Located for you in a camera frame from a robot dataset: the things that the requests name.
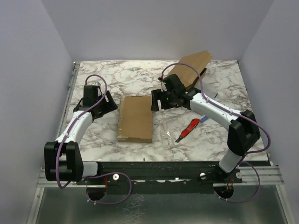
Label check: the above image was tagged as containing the red black utility knife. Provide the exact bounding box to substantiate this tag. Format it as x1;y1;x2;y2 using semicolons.
175;119;200;143

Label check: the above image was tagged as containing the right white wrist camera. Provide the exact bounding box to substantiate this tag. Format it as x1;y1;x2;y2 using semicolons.
160;80;167;91

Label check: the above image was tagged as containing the small blue plastic piece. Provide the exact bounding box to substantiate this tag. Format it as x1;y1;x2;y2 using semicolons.
200;116;209;123

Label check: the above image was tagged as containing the purple cable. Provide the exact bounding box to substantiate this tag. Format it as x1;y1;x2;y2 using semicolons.
161;63;272;203
56;74;133;206

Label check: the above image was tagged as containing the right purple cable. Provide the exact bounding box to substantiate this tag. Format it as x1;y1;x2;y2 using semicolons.
161;63;272;203

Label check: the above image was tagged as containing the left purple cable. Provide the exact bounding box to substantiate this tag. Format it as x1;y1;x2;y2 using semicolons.
56;74;133;206

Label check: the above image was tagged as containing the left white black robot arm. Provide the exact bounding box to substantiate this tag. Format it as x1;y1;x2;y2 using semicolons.
44;85;118;184

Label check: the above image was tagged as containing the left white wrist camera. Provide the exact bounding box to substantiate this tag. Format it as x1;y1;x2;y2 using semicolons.
92;82;101;87

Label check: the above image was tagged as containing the taped brown cardboard box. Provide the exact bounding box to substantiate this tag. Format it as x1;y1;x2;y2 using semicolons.
116;96;153;143

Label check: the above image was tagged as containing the aluminium frame rail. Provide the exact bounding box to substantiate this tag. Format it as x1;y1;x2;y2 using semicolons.
37;165;284;188

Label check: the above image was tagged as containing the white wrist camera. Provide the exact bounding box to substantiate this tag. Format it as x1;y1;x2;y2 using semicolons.
92;82;101;87
160;80;167;91

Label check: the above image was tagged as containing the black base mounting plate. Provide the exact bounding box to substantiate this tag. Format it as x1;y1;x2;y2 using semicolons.
76;161;242;195

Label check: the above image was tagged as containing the brown cardboard express box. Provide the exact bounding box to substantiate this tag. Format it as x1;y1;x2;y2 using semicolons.
167;50;214;88

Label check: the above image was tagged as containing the clear plastic wrap piece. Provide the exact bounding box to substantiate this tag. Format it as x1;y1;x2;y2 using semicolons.
159;121;177;149

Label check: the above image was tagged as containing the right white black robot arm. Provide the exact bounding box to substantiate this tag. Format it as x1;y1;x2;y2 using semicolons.
151;74;261;182

